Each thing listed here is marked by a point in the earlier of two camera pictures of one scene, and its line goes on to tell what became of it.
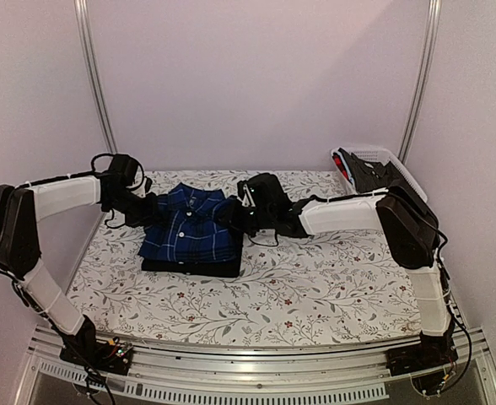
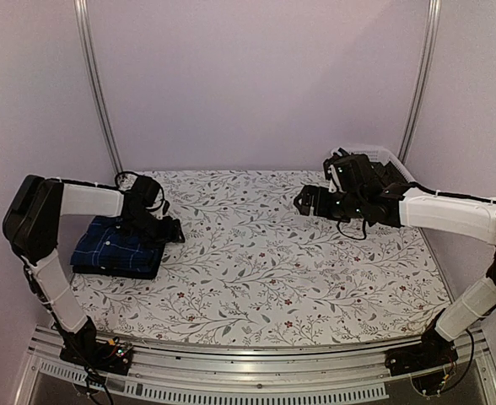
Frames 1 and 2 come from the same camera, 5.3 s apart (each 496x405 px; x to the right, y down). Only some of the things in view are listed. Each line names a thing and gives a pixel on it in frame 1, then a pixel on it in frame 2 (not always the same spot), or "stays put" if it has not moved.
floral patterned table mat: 338,288 stays put
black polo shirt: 201,267 to 117,272
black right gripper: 232,217 to 308,193
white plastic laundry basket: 380,154 stays put
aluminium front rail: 339,374 stays put
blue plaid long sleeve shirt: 189,230 to 105,242
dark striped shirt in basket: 372,177 stays put
